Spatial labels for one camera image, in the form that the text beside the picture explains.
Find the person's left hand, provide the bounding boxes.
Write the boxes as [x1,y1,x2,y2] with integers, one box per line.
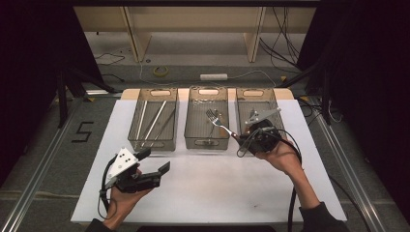
[102,168,153,231]

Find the black floor cable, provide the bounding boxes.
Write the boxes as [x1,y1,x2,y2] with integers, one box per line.
[328,174,372,232]

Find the aluminium floor rail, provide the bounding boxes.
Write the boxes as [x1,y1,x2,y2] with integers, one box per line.
[0,96,85,232]
[308,105,388,232]

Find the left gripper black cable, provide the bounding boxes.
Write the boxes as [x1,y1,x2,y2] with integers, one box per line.
[97,154,119,220]

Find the grey translucent plastic bin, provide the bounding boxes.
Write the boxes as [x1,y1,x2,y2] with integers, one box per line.
[127,87,179,153]
[235,87,288,153]
[184,86,231,151]

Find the beige wooden shelf unit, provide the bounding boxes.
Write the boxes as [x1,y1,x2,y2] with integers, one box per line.
[73,5,317,64]

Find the yellow tape roll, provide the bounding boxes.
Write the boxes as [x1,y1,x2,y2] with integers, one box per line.
[153,65,169,78]

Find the black metal stand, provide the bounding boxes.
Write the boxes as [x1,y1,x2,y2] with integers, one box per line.
[57,66,119,130]
[278,59,333,126]

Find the metal chopsticks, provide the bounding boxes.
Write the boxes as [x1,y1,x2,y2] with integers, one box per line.
[144,100,168,141]

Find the black cable bundle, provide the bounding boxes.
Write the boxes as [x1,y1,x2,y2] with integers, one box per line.
[258,6,302,67]

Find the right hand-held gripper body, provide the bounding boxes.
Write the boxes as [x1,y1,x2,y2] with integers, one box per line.
[244,107,282,155]

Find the white power strip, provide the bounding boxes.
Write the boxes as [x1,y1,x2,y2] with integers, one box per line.
[199,72,229,82]

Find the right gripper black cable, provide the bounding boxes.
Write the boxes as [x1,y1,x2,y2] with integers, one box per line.
[236,128,304,232]

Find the person's right hand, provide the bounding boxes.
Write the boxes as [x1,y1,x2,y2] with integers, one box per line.
[255,139,306,177]

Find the thin black cable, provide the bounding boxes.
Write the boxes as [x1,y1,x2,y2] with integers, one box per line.
[102,72,126,83]
[95,52,126,66]

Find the white chopstick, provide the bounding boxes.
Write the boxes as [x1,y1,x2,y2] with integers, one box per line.
[135,100,149,142]

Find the black curtain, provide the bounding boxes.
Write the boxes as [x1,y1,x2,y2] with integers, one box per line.
[0,0,104,188]
[296,0,410,220]

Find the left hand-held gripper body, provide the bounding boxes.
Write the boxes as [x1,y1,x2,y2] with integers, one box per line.
[106,147,161,194]

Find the white power cable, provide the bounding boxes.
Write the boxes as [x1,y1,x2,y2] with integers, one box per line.
[138,59,278,89]

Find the metal fork dark handle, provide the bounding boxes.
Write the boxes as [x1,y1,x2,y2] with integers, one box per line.
[205,108,240,139]

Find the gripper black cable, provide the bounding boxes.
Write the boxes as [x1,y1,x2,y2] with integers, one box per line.
[236,128,304,232]
[97,154,119,220]

